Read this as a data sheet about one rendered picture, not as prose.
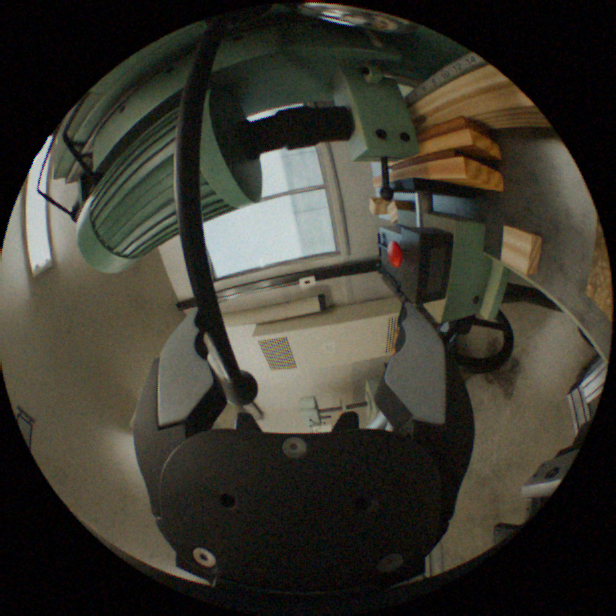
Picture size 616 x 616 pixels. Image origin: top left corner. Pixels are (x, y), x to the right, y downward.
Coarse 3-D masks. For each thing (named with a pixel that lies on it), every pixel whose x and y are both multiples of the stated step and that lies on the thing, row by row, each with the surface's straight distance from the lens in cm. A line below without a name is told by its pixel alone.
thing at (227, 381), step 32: (224, 32) 19; (192, 64) 15; (192, 96) 12; (192, 128) 11; (192, 160) 10; (192, 192) 10; (192, 224) 10; (192, 256) 10; (192, 288) 11; (224, 352) 13; (224, 384) 16; (256, 384) 17
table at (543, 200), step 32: (512, 128) 25; (544, 128) 24; (512, 160) 24; (544, 160) 23; (480, 192) 26; (512, 192) 24; (544, 192) 22; (576, 192) 22; (512, 224) 24; (544, 224) 22; (576, 224) 21; (544, 256) 22; (576, 256) 21; (544, 288) 22; (576, 288) 21; (576, 320) 22; (608, 320) 22; (608, 352) 22
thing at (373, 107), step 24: (336, 72) 29; (336, 96) 30; (360, 96) 25; (384, 96) 26; (360, 120) 23; (384, 120) 24; (408, 120) 26; (360, 144) 23; (384, 144) 22; (408, 144) 24
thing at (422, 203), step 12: (396, 180) 24; (408, 180) 22; (420, 180) 21; (432, 180) 22; (396, 192) 28; (408, 192) 27; (420, 192) 25; (432, 192) 23; (444, 192) 24; (456, 192) 25; (420, 204) 26; (432, 204) 26; (420, 216) 26
